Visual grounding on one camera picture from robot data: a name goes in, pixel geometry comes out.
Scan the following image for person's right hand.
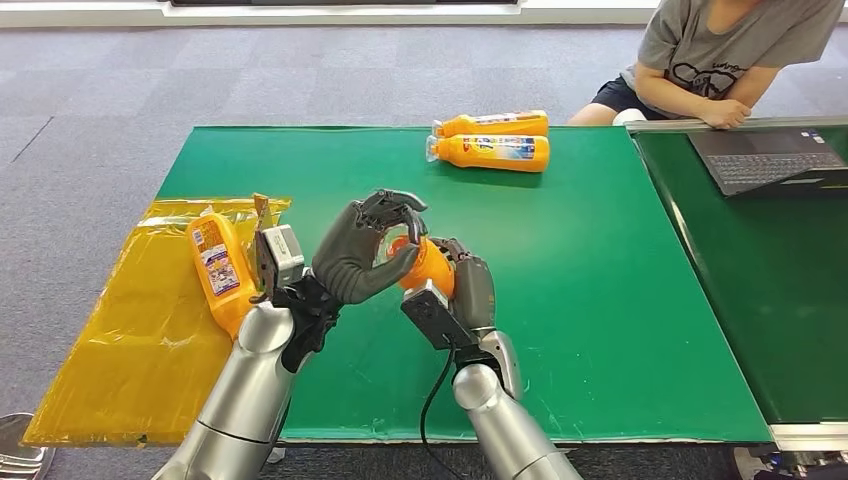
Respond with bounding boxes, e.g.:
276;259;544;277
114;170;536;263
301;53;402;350
698;99;753;130

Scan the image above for person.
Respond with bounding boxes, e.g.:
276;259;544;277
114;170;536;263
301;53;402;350
568;0;848;130

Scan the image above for yellow plastic sheet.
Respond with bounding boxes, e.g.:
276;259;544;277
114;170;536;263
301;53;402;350
21;193;293;448

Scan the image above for orange bottle with white label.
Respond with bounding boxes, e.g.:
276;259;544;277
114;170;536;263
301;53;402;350
185;213;261;340

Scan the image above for dark grey laptop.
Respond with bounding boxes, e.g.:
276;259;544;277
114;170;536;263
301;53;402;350
687;127;848;198

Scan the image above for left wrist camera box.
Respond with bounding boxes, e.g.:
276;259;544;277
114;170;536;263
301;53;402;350
254;225;306;296

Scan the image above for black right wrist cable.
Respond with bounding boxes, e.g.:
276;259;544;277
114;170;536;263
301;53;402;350
419;344;460;480

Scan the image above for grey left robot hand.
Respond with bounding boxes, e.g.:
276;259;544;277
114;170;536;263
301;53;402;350
311;189;430;306

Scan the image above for silver metal base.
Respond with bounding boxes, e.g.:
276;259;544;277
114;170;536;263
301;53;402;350
0;413;57;480

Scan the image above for orange bottle with narrow label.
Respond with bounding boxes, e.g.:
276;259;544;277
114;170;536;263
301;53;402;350
431;109;550;139

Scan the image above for orange bottle with blue label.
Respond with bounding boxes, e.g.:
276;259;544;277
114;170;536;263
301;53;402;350
425;133;551;174

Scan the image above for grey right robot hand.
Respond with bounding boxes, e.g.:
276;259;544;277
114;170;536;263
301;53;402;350
430;237;497;333

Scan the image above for green table with metal rim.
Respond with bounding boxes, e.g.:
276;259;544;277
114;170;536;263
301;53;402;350
625;117;848;455

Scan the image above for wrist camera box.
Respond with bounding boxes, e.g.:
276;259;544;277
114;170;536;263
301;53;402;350
400;279;475;351
254;225;306;296

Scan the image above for dark equipment under table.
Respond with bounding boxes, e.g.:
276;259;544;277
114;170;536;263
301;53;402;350
733;447;848;480

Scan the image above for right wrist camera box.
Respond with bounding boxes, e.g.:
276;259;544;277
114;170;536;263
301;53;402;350
400;279;475;351

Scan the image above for orange bottle with clear cap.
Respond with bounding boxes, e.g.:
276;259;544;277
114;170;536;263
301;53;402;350
374;225;457;299

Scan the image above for green table mat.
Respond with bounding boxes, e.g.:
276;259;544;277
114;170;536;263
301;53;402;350
157;125;775;446

